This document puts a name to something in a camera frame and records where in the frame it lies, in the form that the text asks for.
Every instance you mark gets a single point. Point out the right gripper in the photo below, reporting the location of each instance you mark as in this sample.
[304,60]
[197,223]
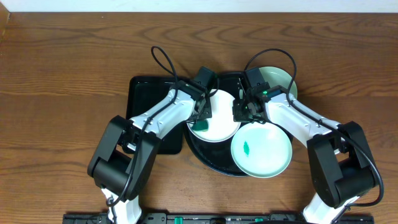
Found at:
[238,116]

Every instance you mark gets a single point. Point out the green sponge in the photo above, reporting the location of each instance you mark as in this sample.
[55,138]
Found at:
[200,126]

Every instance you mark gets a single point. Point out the white plate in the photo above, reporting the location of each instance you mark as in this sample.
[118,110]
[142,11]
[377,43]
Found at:
[222,125]

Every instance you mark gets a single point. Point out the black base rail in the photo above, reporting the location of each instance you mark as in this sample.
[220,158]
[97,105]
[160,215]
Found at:
[162,218]

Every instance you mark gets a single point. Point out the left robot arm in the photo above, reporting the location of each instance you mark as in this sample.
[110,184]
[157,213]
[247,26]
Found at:
[125,155]

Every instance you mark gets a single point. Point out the mint green plate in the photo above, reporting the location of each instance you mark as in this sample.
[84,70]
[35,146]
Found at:
[261,150]
[278,80]

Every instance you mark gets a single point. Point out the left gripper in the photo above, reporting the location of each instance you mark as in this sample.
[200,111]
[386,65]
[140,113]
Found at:
[204,109]

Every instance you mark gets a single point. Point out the black rectangular tray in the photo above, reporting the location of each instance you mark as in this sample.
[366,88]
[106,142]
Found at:
[144,93]

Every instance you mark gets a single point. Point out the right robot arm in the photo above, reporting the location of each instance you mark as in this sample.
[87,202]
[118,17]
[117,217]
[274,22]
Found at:
[341,163]

